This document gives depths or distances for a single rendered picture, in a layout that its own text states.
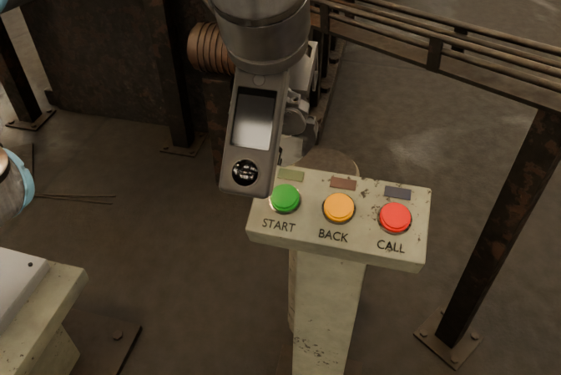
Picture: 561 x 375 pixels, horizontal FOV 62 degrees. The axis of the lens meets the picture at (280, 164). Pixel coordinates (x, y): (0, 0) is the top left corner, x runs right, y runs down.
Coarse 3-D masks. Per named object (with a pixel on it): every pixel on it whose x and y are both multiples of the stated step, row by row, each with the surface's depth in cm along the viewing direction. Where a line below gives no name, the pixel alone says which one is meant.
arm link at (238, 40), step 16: (208, 0) 37; (304, 16) 35; (224, 32) 36; (240, 32) 34; (256, 32) 34; (272, 32) 34; (288, 32) 35; (304, 32) 36; (240, 48) 36; (256, 48) 36; (272, 48) 36; (288, 48) 36
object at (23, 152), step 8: (0, 144) 152; (24, 144) 165; (32, 144) 165; (16, 152) 162; (24, 152) 162; (32, 152) 162; (24, 160) 159; (32, 160) 159; (32, 168) 156; (32, 176) 153
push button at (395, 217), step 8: (384, 208) 62; (392, 208) 62; (400, 208) 62; (384, 216) 61; (392, 216) 61; (400, 216) 61; (408, 216) 61; (384, 224) 61; (392, 224) 61; (400, 224) 61; (408, 224) 61
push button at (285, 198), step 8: (272, 192) 65; (280, 192) 64; (288, 192) 64; (296, 192) 64; (272, 200) 64; (280, 200) 64; (288, 200) 64; (296, 200) 64; (280, 208) 63; (288, 208) 63
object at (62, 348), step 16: (64, 320) 114; (80, 320) 114; (96, 320) 114; (112, 320) 114; (64, 336) 100; (80, 336) 111; (96, 336) 111; (112, 336) 111; (128, 336) 111; (48, 352) 95; (64, 352) 101; (80, 352) 108; (96, 352) 108; (112, 352) 108; (128, 352) 109; (32, 368) 91; (48, 368) 96; (64, 368) 102; (80, 368) 106; (96, 368) 106; (112, 368) 106
